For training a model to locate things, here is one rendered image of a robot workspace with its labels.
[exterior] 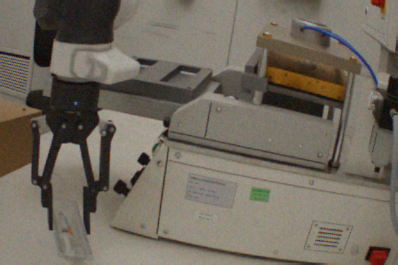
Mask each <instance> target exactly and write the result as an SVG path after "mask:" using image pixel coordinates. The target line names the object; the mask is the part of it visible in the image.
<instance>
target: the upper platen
mask: <svg viewBox="0 0 398 265"><path fill-rule="evenodd" d="M267 66H268V69H267V77H269V79H268V83H267V85H268V87H267V91H270V92H277V93H281V94H285V95H287V96H290V97H293V98H298V99H302V100H308V101H312V102H315V103H319V104H322V105H325V106H329V107H333V108H338V109H342V104H343V101H344V100H343V98H344V95H345V89H346V78H347V76H346V74H345V72H344V70H341V69H339V68H334V67H330V66H327V65H323V64H321V63H319V62H315V61H311V60H305V59H301V58H299V57H297V56H292V55H289V54H284V53H280V52H275V51H272V50H270V53H269V61H268V65H267Z"/></svg>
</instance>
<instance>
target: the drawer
mask: <svg viewBox="0 0 398 265"><path fill-rule="evenodd" d="M52 78H53V76H51V77H49V78H47V79H45V80H44V94H43V96H49V97H51V88H52ZM220 85H221V83H217V82H212V81H211V82H210V83H209V84H208V86H207V87H206V88H205V89H204V90H203V92H202V93H201V94H200V95H199V96H198V97H201V96H203V95H204V94H206V93H209V92H211V93H216V94H219V89H220ZM184 105H186V104H185V103H180V102H176V101H171V100H160V99H156V98H152V97H147V96H143V95H135V94H132V93H127V92H117V91H113V90H109V89H102V88H100V89H99V103H98V108H103V109H107V110H112V111H115V112H118V113H126V114H131V115H134V116H141V117H145V118H149V119H153V120H157V121H164V118H165V117H166V116H169V117H172V115H173V114H174V113H175V112H176V111H177V110H178V109H179V108H181V107H183V106H184Z"/></svg>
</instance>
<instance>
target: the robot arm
mask: <svg viewBox="0 0 398 265"><path fill-rule="evenodd" d="M140 3H141V1H140V0H36V2H35V5H34V11H33V13H34V18H35V19H36V21H37V23H38V24H39V25H40V27H41V28H42V29H44V30H58V32H57V35H56V38H54V43H53V47H52V59H51V65H50V72H52V73H53V74H55V75H56V76H54V77H53V78H52V88H51V98H50V106H49V108H48V109H47V112H46V113H45V115H43V116H39V117H36V116H33V117H31V120H30V126H31V129H32V134H33V140H32V154H31V157H32V161H31V181H32V184H33V185H36V186H38V187H39V188H41V203H42V207H45V208H47V218H48V221H47V223H48V227H49V230H50V231H53V223H52V221H53V218H52V215H53V211H52V207H53V204H52V200H53V197H52V192H53V191H52V184H51V183H50V181H51V177H52V172H53V168H54V167H55V163H56V159H57V157H58V153H59V152H60V148H61V143H63V144H66V143H69V142H70V143H74V144H78V145H79V147H80V151H81V157H82V162H83V167H84V173H85V178H86V181H87V185H88V187H86V186H84V188H83V194H84V197H83V204H84V207H83V212H84V216H83V220H84V227H85V231H86V235H90V234H91V230H90V226H91V223H90V218H91V216H90V213H96V211H97V206H96V204H97V195H98V194H99V192H101V191H104V192H106V191H108V190H109V174H110V167H109V164H110V154H111V140H112V139H113V137H114V135H115V132H116V126H115V124H114V122H113V121H112V120H105V119H102V118H101V117H99V113H98V103H99V95H100V83H102V84H114V83H119V82H122V81H126V80H129V79H131V78H134V77H136V76H138V75H139V68H140V65H139V62H137V61H135V60H134V59H133V58H130V57H129V56H128V55H125V54H124V52H120V50H119V49H116V47H114V46H113V45H111V44H112V42H114V31H113V30H117V29H118V28H120V27H121V26H122V25H123V24H125V23H126V22H127V21H128V20H130V19H131V18H132V17H133V16H134V15H135V14H136V11H137V10H138V8H139V5H140ZM45 124H48V126H49V128H50V129H51V131H52V134H53V136H52V143H51V146H50V149H49V153H48V155H47V158H46V163H45V165H44V171H43V173H42V176H39V175H38V167H39V161H38V160H39V154H40V151H39V146H40V133H41V132H42V131H43V130H44V125H45ZM97 126H98V127H99V134H100V135H101V139H100V150H99V180H97V181H95V178H94V174H93V170H92V162H91V159H90V154H89V149H88V145H87V140H86V139H87V138H88V137H90V134H91V133H92V132H93V130H94V129H95V128H97Z"/></svg>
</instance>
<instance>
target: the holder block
mask: <svg viewBox="0 0 398 265"><path fill-rule="evenodd" d="M130 58H133V59H134V60H135V61H137V62H139V65H140V68H139V75H138V76H136V77H134V78H131V79H129V80H126V81H122V82H119V83H114V84H102V83H100V88H102V89H109V90H113V91H117V92H127V93H132V94H135V95H143V96H147V97H152V98H156V99H160V100H171V101H176V102H180V103H185V104H187V103H189V102H190V101H191V100H194V99H196V97H198V96H199V95H200V94H201V93H202V92H203V90H204V89H205V88H206V87H207V86H208V84H209V83H210V82H211V77H212V72H213V69H209V68H202V67H197V66H192V65H188V64H179V63H176V62H171V61H167V60H155V59H150V58H148V59H147V58H142V57H139V56H137V57H135V56H131V57H130Z"/></svg>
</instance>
